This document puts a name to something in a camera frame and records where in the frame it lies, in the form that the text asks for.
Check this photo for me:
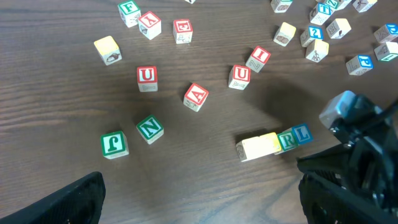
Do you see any blue T block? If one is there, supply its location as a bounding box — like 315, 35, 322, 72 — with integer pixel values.
309, 2, 333, 26

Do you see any red U block left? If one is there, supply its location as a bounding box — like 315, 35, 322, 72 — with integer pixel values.
137, 66, 158, 92

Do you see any yellow hammer block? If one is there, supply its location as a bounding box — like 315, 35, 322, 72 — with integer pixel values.
326, 18, 351, 39

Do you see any red I block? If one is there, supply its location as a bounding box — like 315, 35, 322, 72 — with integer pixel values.
246, 46, 271, 73

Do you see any green R block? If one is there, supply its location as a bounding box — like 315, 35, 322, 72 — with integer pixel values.
276, 131, 299, 154

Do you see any blue 2 block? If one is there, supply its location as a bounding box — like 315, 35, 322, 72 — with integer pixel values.
300, 26, 323, 47

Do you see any green F block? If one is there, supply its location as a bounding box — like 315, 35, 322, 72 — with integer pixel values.
118, 0, 141, 28

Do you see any yellow acorn block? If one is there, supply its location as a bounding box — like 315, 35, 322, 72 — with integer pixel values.
94, 35, 122, 65

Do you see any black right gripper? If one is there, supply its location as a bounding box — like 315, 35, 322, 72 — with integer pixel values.
297, 95, 397, 212

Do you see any yellow O block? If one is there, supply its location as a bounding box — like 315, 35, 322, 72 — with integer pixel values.
259, 133, 282, 155

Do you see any green N block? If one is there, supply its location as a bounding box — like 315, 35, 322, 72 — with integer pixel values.
136, 114, 164, 144

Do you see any yellow S block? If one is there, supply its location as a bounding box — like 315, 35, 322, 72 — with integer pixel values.
305, 39, 330, 63

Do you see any blue D block right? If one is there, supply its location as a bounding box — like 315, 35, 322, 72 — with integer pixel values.
374, 24, 397, 44

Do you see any green 7 block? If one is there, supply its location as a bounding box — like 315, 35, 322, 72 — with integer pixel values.
374, 42, 398, 62

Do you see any red Y block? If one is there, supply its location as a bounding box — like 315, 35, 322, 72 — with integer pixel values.
138, 11, 162, 40

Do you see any yellow C block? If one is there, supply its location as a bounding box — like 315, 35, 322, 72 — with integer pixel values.
236, 137, 272, 162

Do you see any red u block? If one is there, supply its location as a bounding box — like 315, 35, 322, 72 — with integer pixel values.
228, 65, 251, 90
137, 66, 158, 92

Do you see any green Z block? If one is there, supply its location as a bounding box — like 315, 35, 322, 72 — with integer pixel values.
323, 0, 340, 10

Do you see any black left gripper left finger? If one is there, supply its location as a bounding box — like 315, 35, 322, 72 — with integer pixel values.
1, 172, 106, 224

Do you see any yellow pineapple block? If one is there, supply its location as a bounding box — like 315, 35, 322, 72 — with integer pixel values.
273, 22, 296, 47

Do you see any red U block right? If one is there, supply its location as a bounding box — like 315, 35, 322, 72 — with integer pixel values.
228, 65, 251, 90

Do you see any blue L block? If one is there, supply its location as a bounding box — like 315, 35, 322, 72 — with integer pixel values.
292, 123, 313, 145

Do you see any blue P block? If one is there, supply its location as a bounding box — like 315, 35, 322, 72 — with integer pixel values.
346, 55, 374, 76

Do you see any green B block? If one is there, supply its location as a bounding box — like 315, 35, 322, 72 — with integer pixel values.
271, 0, 293, 13

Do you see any red E block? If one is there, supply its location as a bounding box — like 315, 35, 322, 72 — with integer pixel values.
173, 19, 193, 44

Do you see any red A block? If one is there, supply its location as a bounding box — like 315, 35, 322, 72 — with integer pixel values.
183, 83, 209, 112

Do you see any green J block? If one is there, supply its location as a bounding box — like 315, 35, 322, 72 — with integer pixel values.
101, 131, 129, 159

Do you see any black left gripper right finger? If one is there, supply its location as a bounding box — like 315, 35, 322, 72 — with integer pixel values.
298, 174, 397, 224

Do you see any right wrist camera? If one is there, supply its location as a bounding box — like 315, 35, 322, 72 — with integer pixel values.
319, 90, 356, 129

